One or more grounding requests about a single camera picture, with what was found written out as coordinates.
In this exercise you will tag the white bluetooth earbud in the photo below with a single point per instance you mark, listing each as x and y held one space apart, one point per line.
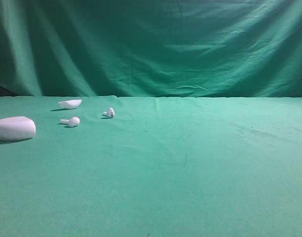
73 122

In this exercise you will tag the white earbud with dark tip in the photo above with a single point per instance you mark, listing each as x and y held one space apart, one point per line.
110 113

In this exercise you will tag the white earbud charging case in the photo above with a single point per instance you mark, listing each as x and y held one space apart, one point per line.
17 128

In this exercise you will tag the green tablecloth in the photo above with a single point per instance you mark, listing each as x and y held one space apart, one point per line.
162 167

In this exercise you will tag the green backdrop curtain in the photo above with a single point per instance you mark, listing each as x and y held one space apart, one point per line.
151 48

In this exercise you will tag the white case lid piece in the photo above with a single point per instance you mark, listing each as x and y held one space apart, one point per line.
70 104

